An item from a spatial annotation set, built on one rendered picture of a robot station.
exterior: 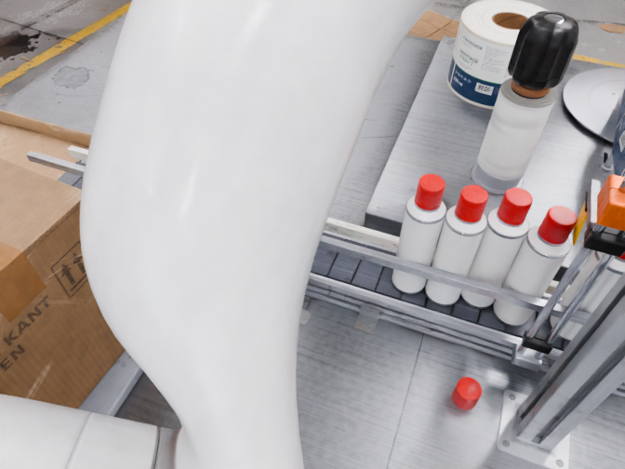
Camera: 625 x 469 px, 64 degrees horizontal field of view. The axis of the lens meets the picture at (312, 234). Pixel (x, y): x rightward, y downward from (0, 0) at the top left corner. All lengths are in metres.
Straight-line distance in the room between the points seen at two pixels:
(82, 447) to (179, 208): 0.13
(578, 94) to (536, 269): 0.65
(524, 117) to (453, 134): 0.24
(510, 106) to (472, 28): 0.31
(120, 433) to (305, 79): 0.18
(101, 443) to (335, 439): 0.49
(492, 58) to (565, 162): 0.25
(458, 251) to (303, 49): 0.53
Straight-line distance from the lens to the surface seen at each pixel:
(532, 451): 0.76
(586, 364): 0.58
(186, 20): 0.17
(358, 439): 0.72
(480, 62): 1.12
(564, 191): 1.01
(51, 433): 0.26
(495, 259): 0.69
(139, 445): 0.26
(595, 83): 1.32
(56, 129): 1.20
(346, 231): 0.80
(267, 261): 0.18
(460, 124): 1.10
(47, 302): 0.63
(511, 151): 0.90
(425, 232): 0.66
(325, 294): 0.80
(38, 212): 0.61
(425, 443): 0.73
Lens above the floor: 1.50
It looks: 49 degrees down
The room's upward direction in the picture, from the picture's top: straight up
